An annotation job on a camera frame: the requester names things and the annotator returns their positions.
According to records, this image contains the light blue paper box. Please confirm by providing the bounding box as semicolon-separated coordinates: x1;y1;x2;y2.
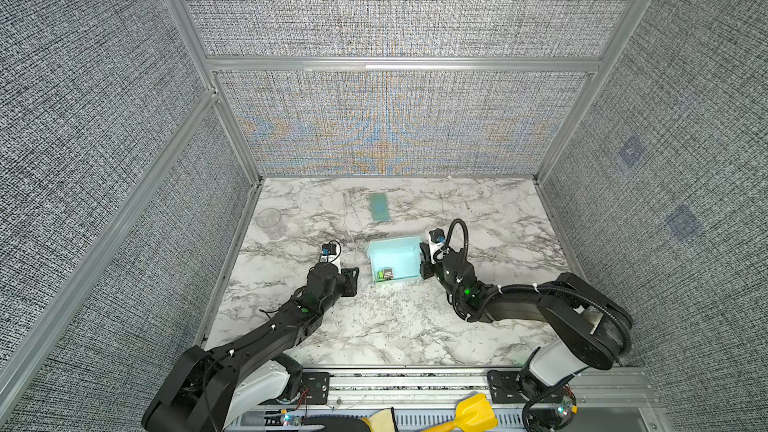
367;236;422;284

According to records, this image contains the small green electronic module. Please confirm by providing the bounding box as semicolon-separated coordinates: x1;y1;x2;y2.
376;268;395;283

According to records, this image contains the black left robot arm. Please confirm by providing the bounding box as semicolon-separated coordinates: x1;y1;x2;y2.
141;262;360;431

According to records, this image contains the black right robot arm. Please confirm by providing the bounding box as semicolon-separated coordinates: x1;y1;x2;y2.
420;244;633;386

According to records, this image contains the clear plastic cup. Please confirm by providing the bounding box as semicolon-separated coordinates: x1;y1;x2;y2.
255;208;285;240

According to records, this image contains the yellow plastic scoop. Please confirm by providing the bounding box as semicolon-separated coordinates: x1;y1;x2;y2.
424;394;499;432

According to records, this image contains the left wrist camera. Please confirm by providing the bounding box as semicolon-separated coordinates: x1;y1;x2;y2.
318;239;342;265

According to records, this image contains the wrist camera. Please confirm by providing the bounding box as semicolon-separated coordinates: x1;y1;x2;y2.
420;228;446;264
318;239;342;265

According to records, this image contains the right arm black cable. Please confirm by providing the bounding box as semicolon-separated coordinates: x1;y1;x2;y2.
441;218;634;355

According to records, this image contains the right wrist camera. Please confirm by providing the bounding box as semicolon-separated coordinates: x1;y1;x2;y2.
420;228;446;264

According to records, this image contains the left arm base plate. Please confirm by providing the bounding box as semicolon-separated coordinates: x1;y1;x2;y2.
280;372;331;405

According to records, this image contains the aluminium front rail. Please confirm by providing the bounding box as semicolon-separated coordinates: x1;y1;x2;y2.
303;366;661;411

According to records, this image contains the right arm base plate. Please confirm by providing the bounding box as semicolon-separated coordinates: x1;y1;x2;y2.
486;369;548;404

